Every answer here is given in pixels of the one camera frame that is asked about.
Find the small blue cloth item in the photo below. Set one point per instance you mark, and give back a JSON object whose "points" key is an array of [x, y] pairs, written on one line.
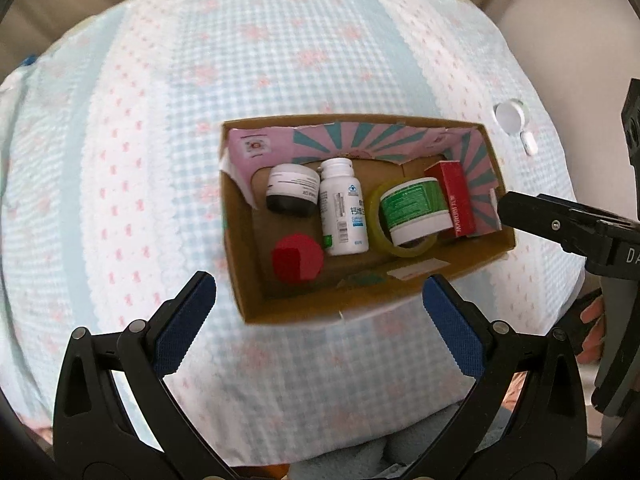
{"points": [[28, 60]]}

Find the black jar with white label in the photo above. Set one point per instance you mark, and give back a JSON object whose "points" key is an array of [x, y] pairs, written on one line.
{"points": [[292, 192]]}

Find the pink printed cardboard box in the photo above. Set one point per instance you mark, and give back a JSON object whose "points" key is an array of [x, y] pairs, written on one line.
{"points": [[280, 290]]}

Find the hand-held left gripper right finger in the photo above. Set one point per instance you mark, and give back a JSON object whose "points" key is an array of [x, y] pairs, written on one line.
{"points": [[452, 325]]}

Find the beige curtain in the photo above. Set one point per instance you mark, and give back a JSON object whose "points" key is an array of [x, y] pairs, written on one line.
{"points": [[50, 10]]}

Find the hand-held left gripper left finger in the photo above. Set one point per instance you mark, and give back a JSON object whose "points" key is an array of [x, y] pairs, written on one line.
{"points": [[182, 325]]}

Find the clear tape roll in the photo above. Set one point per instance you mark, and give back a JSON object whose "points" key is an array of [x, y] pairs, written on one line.
{"points": [[380, 232]]}

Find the white pill bottle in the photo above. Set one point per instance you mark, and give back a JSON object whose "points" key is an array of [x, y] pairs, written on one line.
{"points": [[342, 210]]}

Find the white round jar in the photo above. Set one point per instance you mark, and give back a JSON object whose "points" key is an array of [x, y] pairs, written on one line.
{"points": [[510, 115]]}

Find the red carton box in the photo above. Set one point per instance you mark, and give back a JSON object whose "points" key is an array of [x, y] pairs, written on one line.
{"points": [[457, 200]]}

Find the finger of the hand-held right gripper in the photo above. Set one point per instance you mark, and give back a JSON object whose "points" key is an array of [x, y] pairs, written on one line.
{"points": [[540, 217], [633, 130]]}

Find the person's right hand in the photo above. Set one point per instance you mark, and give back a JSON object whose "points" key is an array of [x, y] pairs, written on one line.
{"points": [[591, 340]]}

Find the small white capsule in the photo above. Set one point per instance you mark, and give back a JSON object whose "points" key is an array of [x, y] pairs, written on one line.
{"points": [[528, 143]]}

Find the checked floral bed sheet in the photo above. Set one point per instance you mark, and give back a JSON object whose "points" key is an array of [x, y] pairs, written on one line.
{"points": [[150, 135]]}

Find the red cap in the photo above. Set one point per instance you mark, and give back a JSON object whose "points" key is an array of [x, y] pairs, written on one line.
{"points": [[296, 258]]}

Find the green jar with white lid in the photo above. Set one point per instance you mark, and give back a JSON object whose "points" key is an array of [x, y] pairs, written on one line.
{"points": [[415, 207]]}

